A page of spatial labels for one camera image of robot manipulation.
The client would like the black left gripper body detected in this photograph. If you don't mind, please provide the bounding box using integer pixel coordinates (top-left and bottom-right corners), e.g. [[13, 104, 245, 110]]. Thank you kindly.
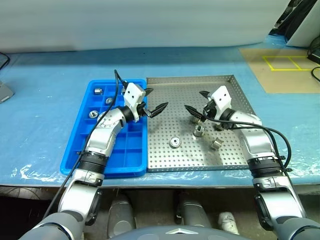
[[136, 100, 153, 119]]

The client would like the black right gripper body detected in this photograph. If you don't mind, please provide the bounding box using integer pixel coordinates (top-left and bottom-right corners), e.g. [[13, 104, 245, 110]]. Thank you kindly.
[[202, 98, 218, 121]]

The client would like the blue compartment tray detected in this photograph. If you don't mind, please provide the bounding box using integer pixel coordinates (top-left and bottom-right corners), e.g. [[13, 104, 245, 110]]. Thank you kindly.
[[60, 79, 148, 179]]

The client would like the perforated metal tray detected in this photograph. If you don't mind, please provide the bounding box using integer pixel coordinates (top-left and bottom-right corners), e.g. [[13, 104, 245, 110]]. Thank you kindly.
[[146, 74, 263, 173]]

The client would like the brown cardboard sheet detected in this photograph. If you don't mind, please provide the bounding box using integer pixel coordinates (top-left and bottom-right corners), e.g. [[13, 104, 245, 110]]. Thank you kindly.
[[238, 47, 320, 95]]

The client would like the yellow tape grid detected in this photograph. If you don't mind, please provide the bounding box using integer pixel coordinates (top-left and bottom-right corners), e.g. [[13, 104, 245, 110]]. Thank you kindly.
[[261, 55, 315, 72]]

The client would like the grey rounded robot leg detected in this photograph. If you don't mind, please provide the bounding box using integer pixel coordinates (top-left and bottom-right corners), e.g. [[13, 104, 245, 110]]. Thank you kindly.
[[107, 193, 137, 238], [176, 192, 213, 228]]

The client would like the black fabric object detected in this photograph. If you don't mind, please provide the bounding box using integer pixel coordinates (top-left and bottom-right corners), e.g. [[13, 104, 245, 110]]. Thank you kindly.
[[269, 0, 313, 38]]

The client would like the white shoe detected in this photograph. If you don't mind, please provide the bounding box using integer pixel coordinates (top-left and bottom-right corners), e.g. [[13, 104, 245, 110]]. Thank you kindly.
[[217, 211, 240, 236]]

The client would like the flat black device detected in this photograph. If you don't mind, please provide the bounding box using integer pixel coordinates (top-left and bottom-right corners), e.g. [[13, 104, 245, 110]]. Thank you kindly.
[[307, 51, 320, 64]]

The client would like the white board panel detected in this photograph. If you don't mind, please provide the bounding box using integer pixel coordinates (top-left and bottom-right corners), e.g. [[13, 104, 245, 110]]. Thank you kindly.
[[286, 0, 320, 48]]

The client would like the grey robot torso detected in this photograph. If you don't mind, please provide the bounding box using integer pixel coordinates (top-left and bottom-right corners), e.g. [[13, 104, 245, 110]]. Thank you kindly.
[[109, 225, 251, 240]]

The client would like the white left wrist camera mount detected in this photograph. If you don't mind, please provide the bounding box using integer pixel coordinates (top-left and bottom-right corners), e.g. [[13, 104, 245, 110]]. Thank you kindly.
[[123, 83, 147, 123]]

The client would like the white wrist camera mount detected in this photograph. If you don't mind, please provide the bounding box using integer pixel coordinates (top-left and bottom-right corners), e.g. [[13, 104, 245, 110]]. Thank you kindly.
[[209, 85, 233, 120], [123, 83, 147, 123]]

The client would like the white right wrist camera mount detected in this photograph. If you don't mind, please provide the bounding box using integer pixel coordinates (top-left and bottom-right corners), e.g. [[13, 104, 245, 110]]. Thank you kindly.
[[209, 85, 233, 120]]

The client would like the black curved cable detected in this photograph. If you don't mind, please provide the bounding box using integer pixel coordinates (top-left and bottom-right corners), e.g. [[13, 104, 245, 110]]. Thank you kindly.
[[310, 65, 320, 83]]

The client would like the black looped cable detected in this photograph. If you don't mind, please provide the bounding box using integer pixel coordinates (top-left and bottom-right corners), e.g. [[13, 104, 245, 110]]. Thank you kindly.
[[306, 34, 320, 58]]

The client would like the thin black cable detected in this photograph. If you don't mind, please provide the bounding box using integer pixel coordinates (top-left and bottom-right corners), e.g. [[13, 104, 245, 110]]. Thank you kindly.
[[0, 51, 11, 72]]

